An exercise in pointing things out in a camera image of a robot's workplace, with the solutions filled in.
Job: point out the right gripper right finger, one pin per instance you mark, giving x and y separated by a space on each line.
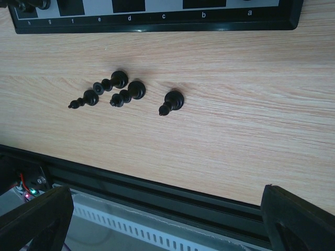
293 223

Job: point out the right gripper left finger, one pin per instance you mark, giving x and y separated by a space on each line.
42 223

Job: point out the black and silver chessboard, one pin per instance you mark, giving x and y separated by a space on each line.
156 16

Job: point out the grey slotted cable duct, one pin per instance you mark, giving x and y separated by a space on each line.
135 230

